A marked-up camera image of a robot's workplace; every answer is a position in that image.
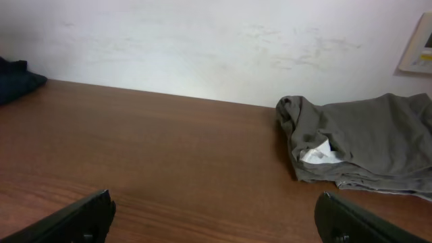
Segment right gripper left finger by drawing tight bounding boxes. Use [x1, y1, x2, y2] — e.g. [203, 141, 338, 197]
[1, 190, 116, 243]

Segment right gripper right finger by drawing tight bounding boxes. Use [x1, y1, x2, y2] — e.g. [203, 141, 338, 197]
[314, 192, 427, 243]

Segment grey shorts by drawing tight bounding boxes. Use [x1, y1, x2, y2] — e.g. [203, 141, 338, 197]
[276, 94, 431, 200]

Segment navy blue garment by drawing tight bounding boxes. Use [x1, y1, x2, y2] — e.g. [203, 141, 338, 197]
[1, 58, 48, 105]

